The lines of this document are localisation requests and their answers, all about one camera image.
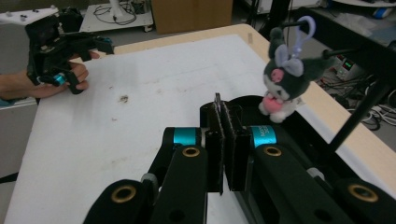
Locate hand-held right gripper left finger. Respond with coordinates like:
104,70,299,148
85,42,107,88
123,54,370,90
200,92,226,196

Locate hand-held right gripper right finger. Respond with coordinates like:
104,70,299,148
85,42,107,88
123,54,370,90
222,103,252,192

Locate grey and white plush keychain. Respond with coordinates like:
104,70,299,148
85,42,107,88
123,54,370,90
257,15,338,124

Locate white table with knobs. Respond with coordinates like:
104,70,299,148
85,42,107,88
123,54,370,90
0,5,60,26

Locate tall brown cardboard box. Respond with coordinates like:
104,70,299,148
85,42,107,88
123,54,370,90
150,0,234,35

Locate bench power supply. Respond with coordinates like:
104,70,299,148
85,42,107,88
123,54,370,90
336,53,357,79

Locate blue tape roll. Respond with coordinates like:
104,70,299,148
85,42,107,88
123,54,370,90
373,7,394,21

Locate white wheeled base with cables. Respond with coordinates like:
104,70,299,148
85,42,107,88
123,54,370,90
78,0,154,33

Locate bundle of floor cables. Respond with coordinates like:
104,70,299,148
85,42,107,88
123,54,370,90
320,76,396,133

